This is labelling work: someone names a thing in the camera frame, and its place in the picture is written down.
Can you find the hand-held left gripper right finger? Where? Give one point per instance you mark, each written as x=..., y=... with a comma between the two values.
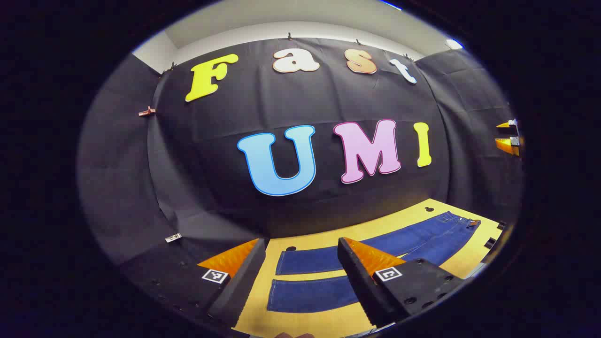
x=361, y=286

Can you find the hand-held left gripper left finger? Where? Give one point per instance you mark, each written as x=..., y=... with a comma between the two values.
x=242, y=286

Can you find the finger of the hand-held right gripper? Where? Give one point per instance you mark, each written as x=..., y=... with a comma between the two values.
x=511, y=145
x=509, y=124

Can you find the blue jeans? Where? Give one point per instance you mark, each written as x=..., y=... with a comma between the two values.
x=422, y=239

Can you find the white cloth clip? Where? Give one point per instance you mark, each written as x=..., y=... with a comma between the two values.
x=173, y=238

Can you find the white ceiling light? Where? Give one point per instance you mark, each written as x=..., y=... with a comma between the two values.
x=453, y=43

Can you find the black backdrop cloth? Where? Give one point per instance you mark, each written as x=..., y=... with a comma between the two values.
x=235, y=117

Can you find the copper cloth clip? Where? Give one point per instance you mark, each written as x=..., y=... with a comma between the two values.
x=147, y=111

